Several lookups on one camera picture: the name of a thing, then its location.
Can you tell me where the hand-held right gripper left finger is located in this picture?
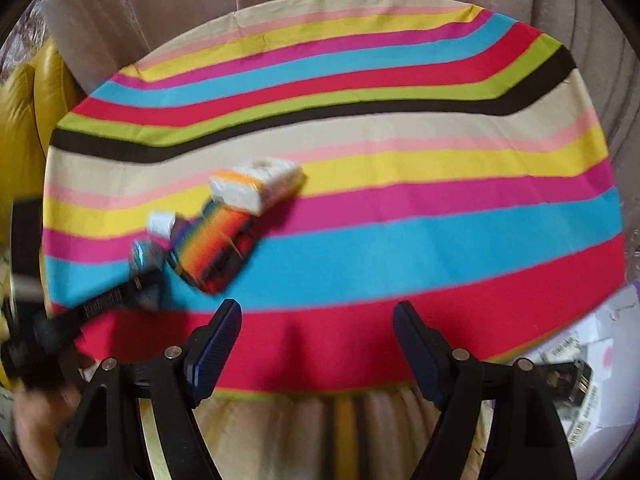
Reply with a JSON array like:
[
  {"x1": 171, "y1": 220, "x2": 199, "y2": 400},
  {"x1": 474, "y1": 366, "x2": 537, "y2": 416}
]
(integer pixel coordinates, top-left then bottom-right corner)
[{"x1": 52, "y1": 298, "x2": 244, "y2": 480}]

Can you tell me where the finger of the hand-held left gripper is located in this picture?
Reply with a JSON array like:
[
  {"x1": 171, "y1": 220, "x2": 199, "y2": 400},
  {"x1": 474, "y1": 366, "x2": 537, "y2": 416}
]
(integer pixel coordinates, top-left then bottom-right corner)
[{"x1": 35, "y1": 269, "x2": 164, "y2": 342}]

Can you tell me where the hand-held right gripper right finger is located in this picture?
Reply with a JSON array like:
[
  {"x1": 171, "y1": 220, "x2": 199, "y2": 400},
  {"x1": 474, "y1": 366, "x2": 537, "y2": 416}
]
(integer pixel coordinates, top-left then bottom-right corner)
[{"x1": 392, "y1": 301, "x2": 576, "y2": 480}]

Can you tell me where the shiny teal box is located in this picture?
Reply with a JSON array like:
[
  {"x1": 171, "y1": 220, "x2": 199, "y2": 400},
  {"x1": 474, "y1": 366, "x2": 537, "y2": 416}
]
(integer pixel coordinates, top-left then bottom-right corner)
[{"x1": 129, "y1": 238, "x2": 168, "y2": 311}]

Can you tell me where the black printed carton box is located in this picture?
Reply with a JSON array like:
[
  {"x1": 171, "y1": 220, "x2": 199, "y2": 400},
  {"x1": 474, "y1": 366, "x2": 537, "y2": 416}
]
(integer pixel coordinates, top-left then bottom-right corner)
[{"x1": 542, "y1": 360, "x2": 596, "y2": 406}]

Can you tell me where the white box with fine print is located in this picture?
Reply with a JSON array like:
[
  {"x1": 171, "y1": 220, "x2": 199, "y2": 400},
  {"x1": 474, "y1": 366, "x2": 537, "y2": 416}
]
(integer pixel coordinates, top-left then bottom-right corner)
[{"x1": 530, "y1": 332, "x2": 616, "y2": 368}]

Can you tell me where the white box with barcode label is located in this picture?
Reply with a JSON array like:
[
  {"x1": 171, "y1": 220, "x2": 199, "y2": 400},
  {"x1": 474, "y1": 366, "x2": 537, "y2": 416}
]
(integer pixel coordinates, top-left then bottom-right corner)
[{"x1": 560, "y1": 385, "x2": 608, "y2": 448}]

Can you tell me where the white cardboard storage box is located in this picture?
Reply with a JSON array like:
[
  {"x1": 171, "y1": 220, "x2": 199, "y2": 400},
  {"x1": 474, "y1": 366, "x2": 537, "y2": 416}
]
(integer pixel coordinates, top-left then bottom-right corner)
[{"x1": 500, "y1": 280, "x2": 640, "y2": 446}]

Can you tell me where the person's left hand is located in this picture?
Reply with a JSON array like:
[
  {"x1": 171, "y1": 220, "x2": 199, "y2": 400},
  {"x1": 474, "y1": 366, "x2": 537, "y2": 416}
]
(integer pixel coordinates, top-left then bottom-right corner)
[{"x1": 12, "y1": 387, "x2": 76, "y2": 466}]

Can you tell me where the round striped colourful cloth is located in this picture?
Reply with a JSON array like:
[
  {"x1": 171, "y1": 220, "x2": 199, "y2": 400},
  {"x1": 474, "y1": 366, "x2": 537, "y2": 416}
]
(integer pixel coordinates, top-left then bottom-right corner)
[{"x1": 42, "y1": 4, "x2": 628, "y2": 401}]

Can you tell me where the white cube box with logo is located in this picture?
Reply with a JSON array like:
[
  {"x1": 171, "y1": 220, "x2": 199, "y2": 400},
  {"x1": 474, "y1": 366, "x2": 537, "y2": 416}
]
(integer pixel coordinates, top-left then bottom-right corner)
[{"x1": 147, "y1": 210, "x2": 177, "y2": 241}]

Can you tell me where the tissue pack with orange edge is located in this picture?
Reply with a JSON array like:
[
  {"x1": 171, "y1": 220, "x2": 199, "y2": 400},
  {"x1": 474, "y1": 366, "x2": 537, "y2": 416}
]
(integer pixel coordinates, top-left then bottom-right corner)
[{"x1": 208, "y1": 159, "x2": 306, "y2": 217}]

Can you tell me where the yellow cushion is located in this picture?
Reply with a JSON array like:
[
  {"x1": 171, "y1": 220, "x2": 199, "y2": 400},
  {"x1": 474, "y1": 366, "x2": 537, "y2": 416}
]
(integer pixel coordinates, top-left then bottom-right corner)
[{"x1": 0, "y1": 35, "x2": 90, "y2": 271}]

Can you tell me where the rainbow strap bundle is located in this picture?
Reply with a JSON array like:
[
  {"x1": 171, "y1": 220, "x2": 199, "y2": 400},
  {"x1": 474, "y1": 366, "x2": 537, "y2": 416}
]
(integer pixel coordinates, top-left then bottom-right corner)
[{"x1": 165, "y1": 199, "x2": 263, "y2": 295}]

